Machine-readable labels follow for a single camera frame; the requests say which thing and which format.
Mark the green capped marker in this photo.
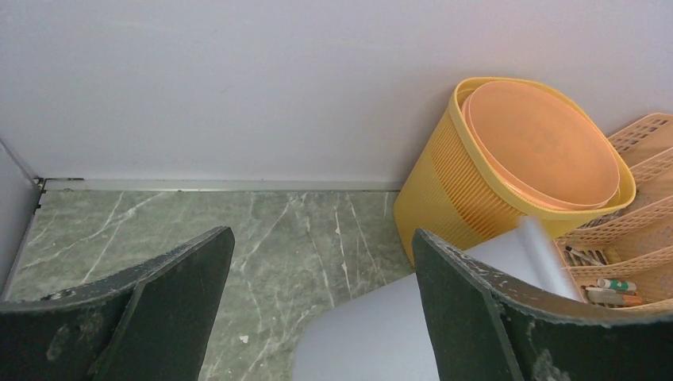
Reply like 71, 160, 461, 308
597, 278, 637, 293

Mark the orange plastic file organizer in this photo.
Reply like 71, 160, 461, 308
557, 113, 672, 313

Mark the orange marker pen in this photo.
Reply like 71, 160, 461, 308
586, 290, 642, 307

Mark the orange plastic bucket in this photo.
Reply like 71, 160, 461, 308
461, 80, 621, 210

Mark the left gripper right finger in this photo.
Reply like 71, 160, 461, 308
412, 229, 672, 380

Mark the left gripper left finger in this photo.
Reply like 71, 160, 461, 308
1, 226, 235, 380

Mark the large grey plastic bucket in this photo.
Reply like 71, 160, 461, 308
292, 217, 581, 380

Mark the yellow mesh waste basket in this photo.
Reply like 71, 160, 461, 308
393, 77, 636, 261

